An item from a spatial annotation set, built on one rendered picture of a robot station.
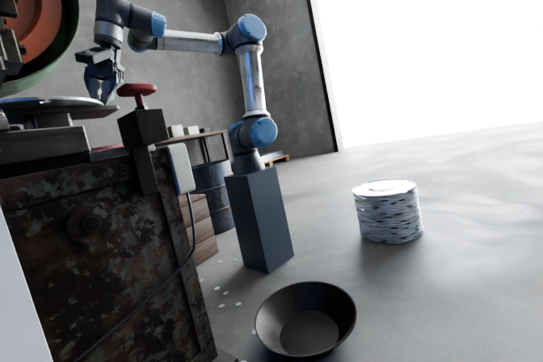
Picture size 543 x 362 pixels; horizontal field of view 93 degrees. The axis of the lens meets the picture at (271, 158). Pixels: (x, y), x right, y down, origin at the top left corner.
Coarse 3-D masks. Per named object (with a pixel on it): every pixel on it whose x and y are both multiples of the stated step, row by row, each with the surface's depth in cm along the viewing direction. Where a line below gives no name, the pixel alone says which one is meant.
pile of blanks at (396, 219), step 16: (352, 192) 131; (416, 192) 119; (368, 208) 119; (384, 208) 115; (400, 208) 114; (416, 208) 117; (368, 224) 121; (384, 224) 118; (400, 224) 114; (416, 224) 116; (368, 240) 124; (384, 240) 119; (400, 240) 115
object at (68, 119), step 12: (24, 108) 60; (36, 108) 62; (48, 108) 64; (60, 108) 66; (72, 108) 68; (84, 108) 70; (96, 108) 72; (108, 108) 74; (12, 120) 65; (24, 120) 67; (36, 120) 63; (48, 120) 65; (60, 120) 67
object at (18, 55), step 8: (0, 16) 59; (0, 24) 59; (0, 32) 60; (8, 32) 61; (0, 40) 58; (8, 40) 61; (16, 40) 62; (0, 48) 58; (8, 48) 61; (16, 48) 62; (24, 48) 64; (8, 56) 61; (16, 56) 62; (8, 64) 62; (16, 64) 63; (8, 72) 66; (16, 72) 67
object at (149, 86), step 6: (126, 84) 51; (132, 84) 52; (138, 84) 53; (144, 84) 54; (150, 84) 55; (120, 90) 52; (126, 90) 52; (132, 90) 52; (138, 90) 53; (144, 90) 54; (150, 90) 55; (120, 96) 55; (126, 96) 56; (132, 96) 57; (138, 96) 55; (138, 102) 55
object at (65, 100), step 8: (56, 96) 59; (64, 96) 60; (0, 104) 54; (8, 104) 55; (16, 104) 57; (24, 104) 58; (32, 104) 59; (40, 104) 60; (48, 104) 62; (56, 104) 63; (64, 104) 64; (72, 104) 66; (80, 104) 68; (88, 104) 69; (96, 104) 71
